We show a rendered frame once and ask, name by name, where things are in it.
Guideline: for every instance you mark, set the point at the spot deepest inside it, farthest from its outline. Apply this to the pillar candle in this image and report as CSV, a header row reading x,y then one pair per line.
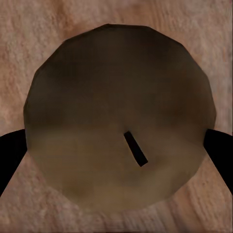
x,y
115,119

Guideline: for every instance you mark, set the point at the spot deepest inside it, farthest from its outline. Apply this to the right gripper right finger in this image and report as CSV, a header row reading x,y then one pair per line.
x,y
219,146

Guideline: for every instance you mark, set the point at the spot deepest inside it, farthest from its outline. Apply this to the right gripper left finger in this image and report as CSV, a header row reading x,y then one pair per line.
x,y
12,150

